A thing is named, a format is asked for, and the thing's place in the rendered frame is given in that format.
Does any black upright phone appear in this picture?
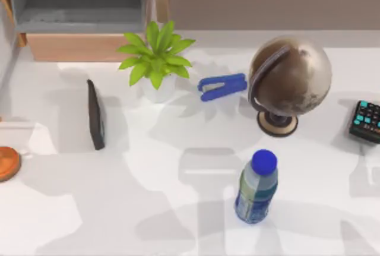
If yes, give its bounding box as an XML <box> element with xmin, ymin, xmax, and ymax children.
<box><xmin>86</xmin><ymin>78</ymin><xmax>106</xmax><ymax>151</ymax></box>

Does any pulled-out drawer grey inside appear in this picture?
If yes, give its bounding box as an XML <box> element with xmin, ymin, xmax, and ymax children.
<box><xmin>7</xmin><ymin>0</ymin><xmax>149</xmax><ymax>34</ymax></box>

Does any white box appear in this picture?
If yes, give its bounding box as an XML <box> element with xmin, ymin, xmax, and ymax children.
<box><xmin>0</xmin><ymin>120</ymin><xmax>36</xmax><ymax>160</ymax></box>

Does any pale wooden drawer front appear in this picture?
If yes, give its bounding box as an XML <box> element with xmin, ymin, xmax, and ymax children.
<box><xmin>26</xmin><ymin>31</ymin><xmax>140</xmax><ymax>63</ymax></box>

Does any brown globe on stand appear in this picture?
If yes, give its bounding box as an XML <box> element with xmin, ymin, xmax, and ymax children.
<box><xmin>248</xmin><ymin>35</ymin><xmax>333</xmax><ymax>137</ymax></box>

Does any green plant in white pot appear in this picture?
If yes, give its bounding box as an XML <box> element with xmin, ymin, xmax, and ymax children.
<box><xmin>115</xmin><ymin>20</ymin><xmax>197</xmax><ymax>104</ymax></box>

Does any orange round coaster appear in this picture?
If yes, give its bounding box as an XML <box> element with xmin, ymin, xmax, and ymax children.
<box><xmin>0</xmin><ymin>146</ymin><xmax>22</xmax><ymax>183</ymax></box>

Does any clear bottle with blue cap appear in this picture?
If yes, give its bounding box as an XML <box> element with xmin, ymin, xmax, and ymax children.
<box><xmin>234</xmin><ymin>148</ymin><xmax>279</xmax><ymax>225</ymax></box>

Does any wooden cupboard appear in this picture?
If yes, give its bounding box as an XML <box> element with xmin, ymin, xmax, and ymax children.
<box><xmin>153</xmin><ymin>0</ymin><xmax>380</xmax><ymax>31</ymax></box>

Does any blue stapler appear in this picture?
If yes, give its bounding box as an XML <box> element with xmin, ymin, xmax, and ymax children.
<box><xmin>198</xmin><ymin>72</ymin><xmax>248</xmax><ymax>102</ymax></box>

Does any black calculator with teal keys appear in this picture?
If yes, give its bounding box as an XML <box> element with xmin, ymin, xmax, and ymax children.
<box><xmin>349</xmin><ymin>100</ymin><xmax>380</xmax><ymax>145</ymax></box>

